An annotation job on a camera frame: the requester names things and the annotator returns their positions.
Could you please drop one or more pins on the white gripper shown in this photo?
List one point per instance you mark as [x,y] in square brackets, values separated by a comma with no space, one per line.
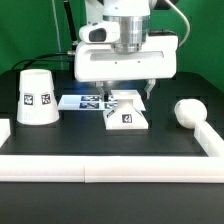
[99,62]

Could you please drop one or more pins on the white lamp base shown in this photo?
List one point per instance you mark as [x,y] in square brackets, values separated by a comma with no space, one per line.
[127,114]

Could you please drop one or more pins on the white lamp bulb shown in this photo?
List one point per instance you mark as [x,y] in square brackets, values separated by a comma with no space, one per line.
[189,111]

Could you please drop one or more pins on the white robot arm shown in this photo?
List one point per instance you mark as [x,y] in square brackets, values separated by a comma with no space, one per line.
[120,46]

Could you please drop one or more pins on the white lamp shade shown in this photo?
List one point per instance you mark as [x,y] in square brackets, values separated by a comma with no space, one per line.
[37,104]

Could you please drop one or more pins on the white marker sheet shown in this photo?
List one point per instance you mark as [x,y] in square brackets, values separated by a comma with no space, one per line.
[86,102]

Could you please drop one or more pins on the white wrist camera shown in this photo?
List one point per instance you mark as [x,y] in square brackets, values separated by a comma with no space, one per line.
[103,32]

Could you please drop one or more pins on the white right fence wall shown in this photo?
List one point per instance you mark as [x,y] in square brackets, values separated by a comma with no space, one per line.
[208,139]

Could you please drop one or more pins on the white fence wall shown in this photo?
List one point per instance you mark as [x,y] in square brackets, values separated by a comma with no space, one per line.
[95,169]
[208,139]
[5,130]

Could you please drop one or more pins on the white left fence wall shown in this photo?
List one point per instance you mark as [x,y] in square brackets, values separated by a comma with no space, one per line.
[5,130]

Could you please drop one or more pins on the white front fence wall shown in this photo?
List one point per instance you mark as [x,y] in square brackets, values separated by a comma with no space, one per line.
[95,169]

